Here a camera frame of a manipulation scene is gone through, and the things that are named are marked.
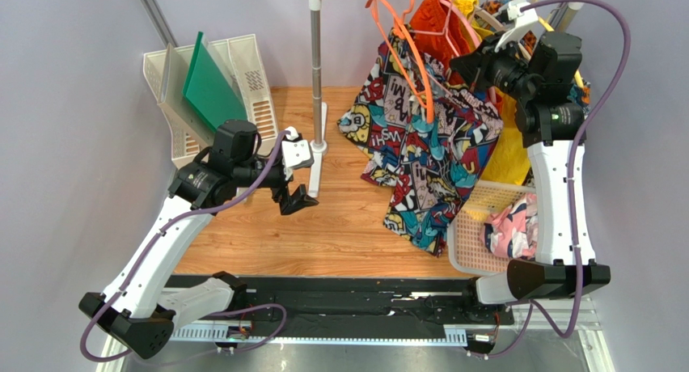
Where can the patterned orange blue shorts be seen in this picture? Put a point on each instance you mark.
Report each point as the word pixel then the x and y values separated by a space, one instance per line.
pixel 525 48

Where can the white plastic file organizer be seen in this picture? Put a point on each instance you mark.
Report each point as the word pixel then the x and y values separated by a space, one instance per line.
pixel 242 59

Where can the yellow shorts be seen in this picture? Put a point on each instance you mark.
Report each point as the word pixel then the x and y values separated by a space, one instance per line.
pixel 509 163

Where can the pink patterned garment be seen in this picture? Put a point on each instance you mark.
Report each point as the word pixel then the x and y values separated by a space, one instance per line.
pixel 513 232

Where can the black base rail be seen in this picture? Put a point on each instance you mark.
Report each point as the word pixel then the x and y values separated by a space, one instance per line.
pixel 365 311

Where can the grey corner pole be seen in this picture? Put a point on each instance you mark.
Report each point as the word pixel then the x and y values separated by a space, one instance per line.
pixel 159 21

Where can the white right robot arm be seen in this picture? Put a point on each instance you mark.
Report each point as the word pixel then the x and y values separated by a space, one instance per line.
pixel 565 264

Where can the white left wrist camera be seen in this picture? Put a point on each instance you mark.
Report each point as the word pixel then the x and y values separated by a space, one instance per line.
pixel 296 152

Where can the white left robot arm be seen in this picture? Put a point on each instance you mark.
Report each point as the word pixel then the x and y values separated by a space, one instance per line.
pixel 161 253

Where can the pink wire hanger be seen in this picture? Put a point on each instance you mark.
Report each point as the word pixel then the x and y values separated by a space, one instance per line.
pixel 442 82

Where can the pink plastic hanger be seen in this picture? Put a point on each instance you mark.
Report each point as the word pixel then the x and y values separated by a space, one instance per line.
pixel 468 27

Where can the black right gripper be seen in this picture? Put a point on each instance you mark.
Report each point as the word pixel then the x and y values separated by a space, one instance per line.
pixel 472 61

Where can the white plastic laundry basket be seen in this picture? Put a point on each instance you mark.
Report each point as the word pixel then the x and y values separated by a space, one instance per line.
pixel 465 244

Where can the comic print shorts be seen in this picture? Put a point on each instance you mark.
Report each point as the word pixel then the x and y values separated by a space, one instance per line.
pixel 431 154

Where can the green plastic board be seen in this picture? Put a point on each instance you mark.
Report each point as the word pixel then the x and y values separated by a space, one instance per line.
pixel 207 88

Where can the grey plastic board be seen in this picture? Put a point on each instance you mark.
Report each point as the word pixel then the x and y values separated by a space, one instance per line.
pixel 171 100

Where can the beige wooden hanger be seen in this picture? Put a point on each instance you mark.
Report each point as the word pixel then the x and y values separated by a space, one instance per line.
pixel 491 19

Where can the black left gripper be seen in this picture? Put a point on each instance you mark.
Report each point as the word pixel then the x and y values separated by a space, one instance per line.
pixel 298 200

